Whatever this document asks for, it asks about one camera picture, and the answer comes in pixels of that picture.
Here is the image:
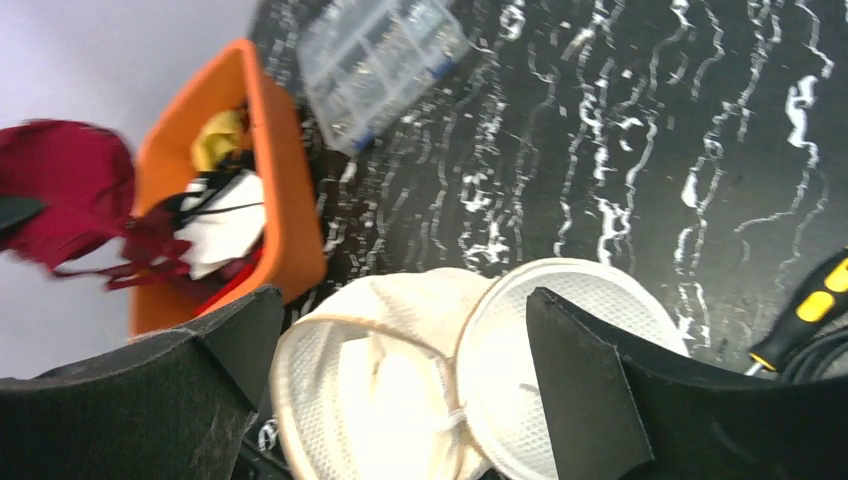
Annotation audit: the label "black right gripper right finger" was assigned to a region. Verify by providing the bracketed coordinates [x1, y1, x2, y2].
[526, 287, 847, 479]

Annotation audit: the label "black coiled cable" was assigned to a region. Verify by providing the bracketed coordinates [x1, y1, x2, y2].
[778, 327, 848, 384]

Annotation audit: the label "orange plastic basin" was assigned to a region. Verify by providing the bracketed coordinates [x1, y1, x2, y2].
[129, 38, 327, 335]

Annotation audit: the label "clear plastic screw box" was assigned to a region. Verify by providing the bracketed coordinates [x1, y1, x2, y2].
[295, 0, 470, 156]

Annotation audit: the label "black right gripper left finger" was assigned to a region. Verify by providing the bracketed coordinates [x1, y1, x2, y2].
[1, 285, 284, 479]

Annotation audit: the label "maroon bra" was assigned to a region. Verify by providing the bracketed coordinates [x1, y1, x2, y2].
[168, 270, 227, 303]

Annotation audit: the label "white bra black straps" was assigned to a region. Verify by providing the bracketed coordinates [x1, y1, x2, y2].
[162, 152, 268, 281]

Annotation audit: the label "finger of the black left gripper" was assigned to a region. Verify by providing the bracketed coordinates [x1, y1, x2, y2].
[1, 196, 46, 235]

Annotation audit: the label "black yellow screwdriver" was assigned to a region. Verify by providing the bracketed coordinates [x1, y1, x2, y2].
[745, 248, 847, 376]

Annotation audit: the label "white mesh bag beige trim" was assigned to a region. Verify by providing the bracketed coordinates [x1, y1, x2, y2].
[270, 257, 688, 479]

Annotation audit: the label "yellow cloth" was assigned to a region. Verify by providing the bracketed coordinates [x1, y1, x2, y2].
[190, 110, 245, 172]

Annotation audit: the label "crimson red bra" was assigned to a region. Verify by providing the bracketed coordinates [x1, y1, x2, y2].
[1, 119, 191, 290]

